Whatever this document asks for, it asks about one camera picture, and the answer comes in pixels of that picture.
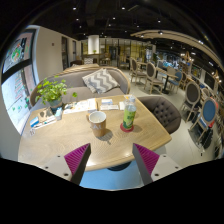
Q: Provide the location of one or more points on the printed paper leaflet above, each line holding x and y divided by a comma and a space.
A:
76, 106

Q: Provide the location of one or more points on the small blue white packet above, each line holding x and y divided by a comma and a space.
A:
107, 101

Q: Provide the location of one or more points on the blue and white flat box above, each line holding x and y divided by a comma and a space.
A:
34, 122

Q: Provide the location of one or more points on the brown mug with white letters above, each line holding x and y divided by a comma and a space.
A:
97, 125

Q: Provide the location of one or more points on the grey curved sofa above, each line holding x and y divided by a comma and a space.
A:
75, 80

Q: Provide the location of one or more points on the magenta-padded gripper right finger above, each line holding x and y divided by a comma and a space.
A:
163, 165

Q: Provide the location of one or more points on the flat round red coaster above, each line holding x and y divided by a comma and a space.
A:
123, 128

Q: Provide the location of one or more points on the clear green-labelled drink bottle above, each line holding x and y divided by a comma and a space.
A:
129, 115

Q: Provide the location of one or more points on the green potted plant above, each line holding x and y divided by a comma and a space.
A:
51, 91

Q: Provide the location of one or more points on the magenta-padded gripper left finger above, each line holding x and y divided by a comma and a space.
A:
56, 165

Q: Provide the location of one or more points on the dark tufted armchair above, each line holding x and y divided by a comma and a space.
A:
163, 111

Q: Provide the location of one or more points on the window with festive stickers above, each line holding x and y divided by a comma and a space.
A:
15, 93

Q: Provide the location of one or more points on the small blue white carton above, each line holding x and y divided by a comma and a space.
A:
58, 113

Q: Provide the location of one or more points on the group of ceiling lights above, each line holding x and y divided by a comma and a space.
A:
123, 8

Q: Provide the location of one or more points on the grey white chevron cushion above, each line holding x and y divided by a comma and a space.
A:
100, 80

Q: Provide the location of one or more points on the group of dining chairs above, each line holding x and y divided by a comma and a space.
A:
193, 95

